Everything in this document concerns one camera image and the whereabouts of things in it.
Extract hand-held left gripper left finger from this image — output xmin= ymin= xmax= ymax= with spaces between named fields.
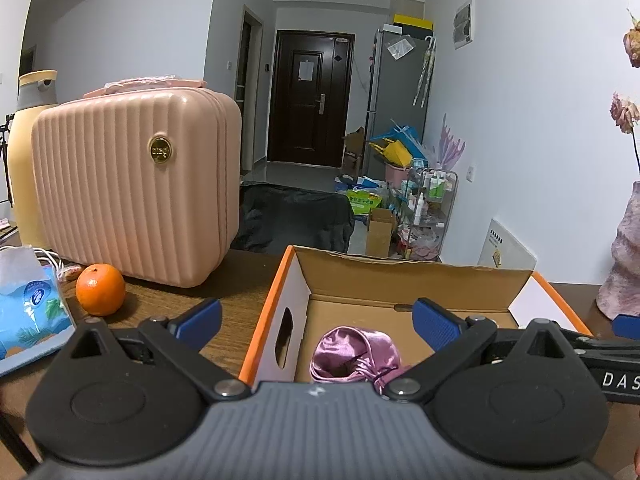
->
xmin=52 ymin=298 xmax=252 ymax=403

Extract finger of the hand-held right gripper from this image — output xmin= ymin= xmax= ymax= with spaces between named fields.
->
xmin=565 ymin=327 xmax=640 ymax=367
xmin=612 ymin=314 xmax=640 ymax=341

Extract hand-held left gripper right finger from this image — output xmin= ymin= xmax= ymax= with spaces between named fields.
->
xmin=385 ymin=297 xmax=583 ymax=403

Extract orange cardboard box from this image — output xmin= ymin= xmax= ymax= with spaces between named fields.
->
xmin=239 ymin=245 xmax=596 ymax=396

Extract pink satin pouch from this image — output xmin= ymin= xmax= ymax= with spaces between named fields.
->
xmin=310 ymin=326 xmax=413 ymax=396

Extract pink textured vase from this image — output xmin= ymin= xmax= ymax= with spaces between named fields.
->
xmin=597 ymin=180 xmax=640 ymax=321

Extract orange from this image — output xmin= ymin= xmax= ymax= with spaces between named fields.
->
xmin=76 ymin=263 xmax=126 ymax=317

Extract small open cardboard box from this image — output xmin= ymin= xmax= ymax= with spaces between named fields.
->
xmin=365 ymin=208 xmax=398 ymax=257

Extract metal rolling cart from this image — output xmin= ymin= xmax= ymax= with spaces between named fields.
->
xmin=397 ymin=167 xmax=458 ymax=261

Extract black cloth bag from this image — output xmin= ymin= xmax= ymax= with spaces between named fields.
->
xmin=232 ymin=182 xmax=356 ymax=253

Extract green plastic bag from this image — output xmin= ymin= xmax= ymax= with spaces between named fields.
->
xmin=347 ymin=187 xmax=383 ymax=216

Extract pink bucket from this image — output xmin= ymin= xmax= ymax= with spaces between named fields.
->
xmin=384 ymin=160 xmax=413 ymax=186

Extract pink ribbed suitcase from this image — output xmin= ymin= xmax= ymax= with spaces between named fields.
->
xmin=31 ymin=76 xmax=243 ymax=289

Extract blue tissue pack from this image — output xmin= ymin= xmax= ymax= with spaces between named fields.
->
xmin=0 ymin=245 xmax=77 ymax=376

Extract blue and yellow bags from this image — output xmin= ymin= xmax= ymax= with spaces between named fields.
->
xmin=369 ymin=122 xmax=431 ymax=168

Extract brown cardboard box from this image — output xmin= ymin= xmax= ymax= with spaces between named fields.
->
xmin=342 ymin=127 xmax=366 ymax=181

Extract dried pink roses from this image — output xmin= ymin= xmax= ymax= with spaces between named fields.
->
xmin=609 ymin=7 xmax=640 ymax=181

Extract side door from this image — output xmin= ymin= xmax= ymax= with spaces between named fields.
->
xmin=235 ymin=5 xmax=264 ymax=176

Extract grey refrigerator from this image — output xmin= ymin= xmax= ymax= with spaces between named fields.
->
xmin=361 ymin=24 xmax=436 ymax=181

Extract yellow water bottle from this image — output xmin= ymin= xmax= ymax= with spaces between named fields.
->
xmin=7 ymin=70 xmax=60 ymax=251

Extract dark entrance door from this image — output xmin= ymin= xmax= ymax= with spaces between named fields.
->
xmin=267 ymin=30 xmax=356 ymax=168

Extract white folded umbrella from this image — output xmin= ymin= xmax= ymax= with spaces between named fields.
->
xmin=412 ymin=36 xmax=437 ymax=108

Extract black tripod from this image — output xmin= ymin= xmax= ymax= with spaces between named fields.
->
xmin=0 ymin=115 xmax=15 ymax=208

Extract clear plastic bag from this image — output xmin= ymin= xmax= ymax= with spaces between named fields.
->
xmin=387 ymin=35 xmax=416 ymax=58

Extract yellow box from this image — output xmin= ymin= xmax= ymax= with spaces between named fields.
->
xmin=392 ymin=14 xmax=435 ymax=31

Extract white cable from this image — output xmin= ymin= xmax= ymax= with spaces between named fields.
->
xmin=32 ymin=247 xmax=83 ymax=281

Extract white wall panel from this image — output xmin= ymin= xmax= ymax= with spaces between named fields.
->
xmin=452 ymin=0 xmax=475 ymax=50

